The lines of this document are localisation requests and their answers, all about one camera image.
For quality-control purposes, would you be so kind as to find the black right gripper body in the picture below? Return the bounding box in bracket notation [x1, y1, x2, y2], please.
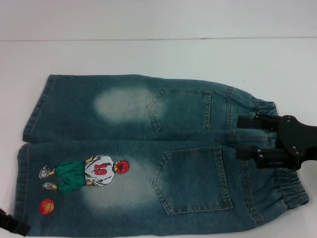
[275, 115, 317, 172]

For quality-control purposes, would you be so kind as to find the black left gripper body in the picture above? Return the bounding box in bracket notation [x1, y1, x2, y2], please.
[0, 207, 12, 233]

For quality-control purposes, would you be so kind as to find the blue denim shorts basketball print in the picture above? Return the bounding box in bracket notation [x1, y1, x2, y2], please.
[13, 73, 311, 238]

